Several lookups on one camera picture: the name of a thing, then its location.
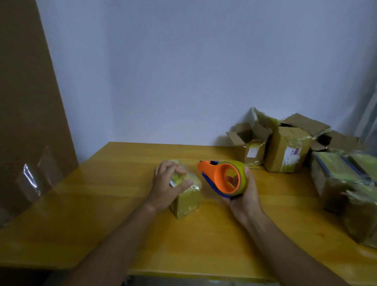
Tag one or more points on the yellow wooden table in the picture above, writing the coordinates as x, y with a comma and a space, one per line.
206, 241

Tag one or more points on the person's left forearm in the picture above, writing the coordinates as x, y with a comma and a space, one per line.
112, 250

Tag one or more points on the person's left hand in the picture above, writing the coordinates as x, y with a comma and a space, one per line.
163, 194

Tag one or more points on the small box with 031 label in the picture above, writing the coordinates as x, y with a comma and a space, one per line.
188, 203

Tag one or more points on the taped box with blue stripe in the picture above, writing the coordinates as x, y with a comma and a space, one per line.
332, 179

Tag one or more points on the person's right forearm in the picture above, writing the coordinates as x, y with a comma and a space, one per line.
294, 259

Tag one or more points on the orange dispenser with yellow tape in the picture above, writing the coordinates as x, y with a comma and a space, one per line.
210, 171

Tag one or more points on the white metal shelf rack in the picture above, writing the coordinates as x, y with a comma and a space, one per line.
366, 118

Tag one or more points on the large brown cardboard sheet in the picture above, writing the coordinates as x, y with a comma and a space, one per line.
29, 118

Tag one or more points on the row of cardboard boxes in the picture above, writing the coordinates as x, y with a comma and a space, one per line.
282, 147

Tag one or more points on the person's right hand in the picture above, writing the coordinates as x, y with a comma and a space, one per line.
247, 206

